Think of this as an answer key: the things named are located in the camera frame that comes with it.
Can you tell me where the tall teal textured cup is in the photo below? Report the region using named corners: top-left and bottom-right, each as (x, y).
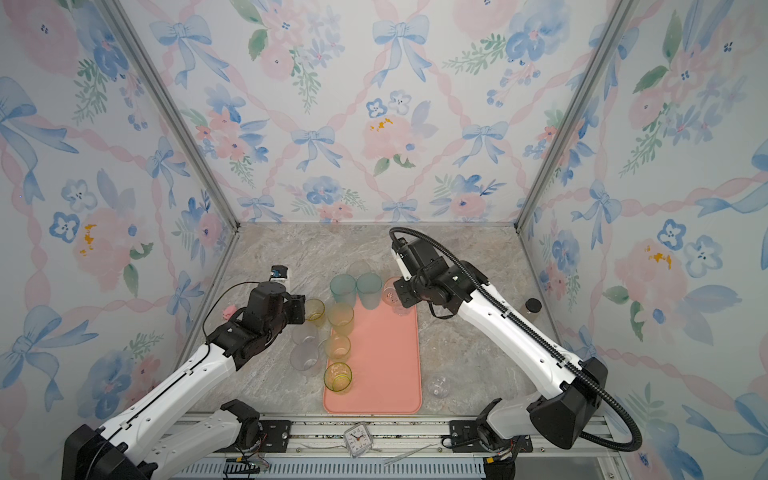
top-left (330, 274), bottom-right (357, 307)

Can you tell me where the light green textured cup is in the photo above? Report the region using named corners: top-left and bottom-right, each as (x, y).
top-left (324, 333), bottom-right (352, 363)

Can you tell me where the yellow glass cup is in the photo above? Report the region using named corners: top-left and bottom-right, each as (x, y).
top-left (305, 298), bottom-right (326, 328)

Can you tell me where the small clear glass front right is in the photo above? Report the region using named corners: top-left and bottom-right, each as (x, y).
top-left (426, 375), bottom-right (452, 399)

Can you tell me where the yellow-green textured cup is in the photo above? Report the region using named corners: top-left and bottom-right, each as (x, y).
top-left (327, 303), bottom-right (355, 336)

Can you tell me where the green glass cup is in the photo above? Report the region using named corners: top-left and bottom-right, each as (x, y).
top-left (323, 362), bottom-right (353, 393)

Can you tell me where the clear textured cup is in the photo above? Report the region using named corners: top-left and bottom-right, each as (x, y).
top-left (382, 286), bottom-right (412, 316)

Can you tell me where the clear plastic stick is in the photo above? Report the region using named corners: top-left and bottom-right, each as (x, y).
top-left (383, 443), bottom-right (438, 465)

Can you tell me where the orange textured cup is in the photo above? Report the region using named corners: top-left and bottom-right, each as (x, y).
top-left (383, 277), bottom-right (398, 291)

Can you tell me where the small clear glass back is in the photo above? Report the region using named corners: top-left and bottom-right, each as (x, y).
top-left (346, 260), bottom-right (372, 279)

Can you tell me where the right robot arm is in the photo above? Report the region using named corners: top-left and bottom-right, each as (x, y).
top-left (391, 235), bottom-right (601, 450)

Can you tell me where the pink plastic tray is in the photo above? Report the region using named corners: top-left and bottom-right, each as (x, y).
top-left (323, 302), bottom-right (422, 416)

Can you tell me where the pink toy pig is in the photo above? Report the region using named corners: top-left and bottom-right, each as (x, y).
top-left (222, 305), bottom-right (238, 321)

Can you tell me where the aluminium rail frame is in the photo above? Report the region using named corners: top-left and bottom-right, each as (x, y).
top-left (144, 413), bottom-right (629, 479)

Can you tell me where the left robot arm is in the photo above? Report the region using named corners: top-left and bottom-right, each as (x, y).
top-left (61, 281), bottom-right (306, 479)

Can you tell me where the jar with black lid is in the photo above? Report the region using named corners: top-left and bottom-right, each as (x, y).
top-left (524, 298), bottom-right (543, 314)

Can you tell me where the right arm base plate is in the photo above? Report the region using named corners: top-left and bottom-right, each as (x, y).
top-left (441, 420), bottom-right (533, 455)

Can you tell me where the clear glass cup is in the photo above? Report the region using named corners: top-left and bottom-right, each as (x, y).
top-left (290, 342), bottom-right (324, 377)
top-left (291, 323), bottom-right (319, 345)

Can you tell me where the black corrugated cable conduit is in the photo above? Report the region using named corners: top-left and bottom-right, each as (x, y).
top-left (388, 226), bottom-right (644, 453)

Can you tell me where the small clear glass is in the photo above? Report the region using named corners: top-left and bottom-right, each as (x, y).
top-left (426, 375), bottom-right (452, 399)
top-left (346, 260), bottom-right (372, 279)

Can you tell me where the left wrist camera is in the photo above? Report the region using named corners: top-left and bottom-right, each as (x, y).
top-left (270, 265), bottom-right (289, 285)

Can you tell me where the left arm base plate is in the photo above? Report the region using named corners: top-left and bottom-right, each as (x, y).
top-left (216, 419), bottom-right (292, 454)

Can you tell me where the small white clock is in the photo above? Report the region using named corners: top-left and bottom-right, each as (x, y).
top-left (342, 423), bottom-right (373, 458)

